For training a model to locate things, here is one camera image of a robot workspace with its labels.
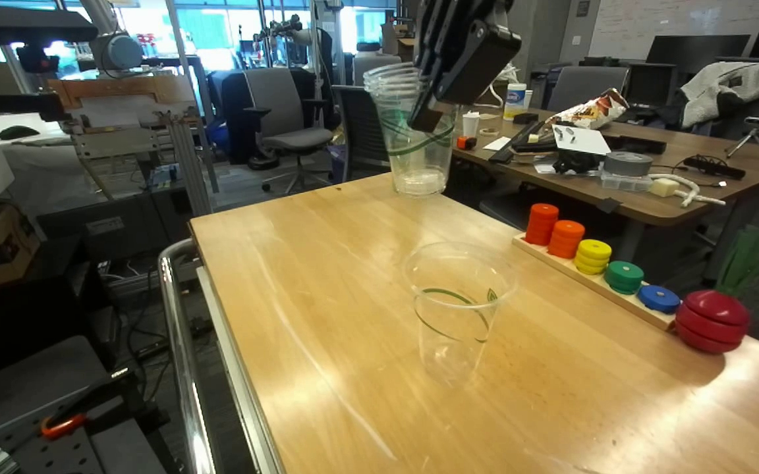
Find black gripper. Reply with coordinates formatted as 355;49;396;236
405;0;517;135

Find clear plastic cup green ring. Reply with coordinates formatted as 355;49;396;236
364;60;454;181
401;239;518;381
368;83;462;199
366;72;455;191

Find red toy disc stack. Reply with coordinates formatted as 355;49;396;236
671;286;754;357

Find small white cup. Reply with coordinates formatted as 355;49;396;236
458;110;484;141

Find black office chair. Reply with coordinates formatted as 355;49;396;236
333;81;399;180

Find white plastic container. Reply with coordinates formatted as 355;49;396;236
501;78;533;123

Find long black bar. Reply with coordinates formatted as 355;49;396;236
487;115;546;169

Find grey office chair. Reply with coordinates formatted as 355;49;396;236
240;65;338;191

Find white printed paper sheet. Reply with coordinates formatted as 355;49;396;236
551;120;616;161

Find chips bag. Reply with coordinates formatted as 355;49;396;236
547;83;632;135

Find orange-red toy disc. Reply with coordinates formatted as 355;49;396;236
521;199;563;248

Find orange toy disc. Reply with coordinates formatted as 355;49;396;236
546;218;590;264

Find wooden office desk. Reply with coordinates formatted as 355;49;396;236
449;94;759;231

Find yellow toy disc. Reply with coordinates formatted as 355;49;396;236
573;236;616;280

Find green toy disc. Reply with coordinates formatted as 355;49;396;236
603;257;649;298

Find black remote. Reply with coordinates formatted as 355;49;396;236
679;153;749;185

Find white jacket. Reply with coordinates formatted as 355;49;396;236
678;57;759;131

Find blue toy disc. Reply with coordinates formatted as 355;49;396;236
636;282;685;315

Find green plastic leaves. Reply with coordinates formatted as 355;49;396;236
715;226;759;298

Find orange clamp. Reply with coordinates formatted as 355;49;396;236
40;410;89;442

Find black perforated table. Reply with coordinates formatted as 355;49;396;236
0;332;169;474

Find white cable bundle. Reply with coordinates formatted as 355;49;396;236
645;172;727;211

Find silver metal cart handle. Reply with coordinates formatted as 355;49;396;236
156;236;222;474

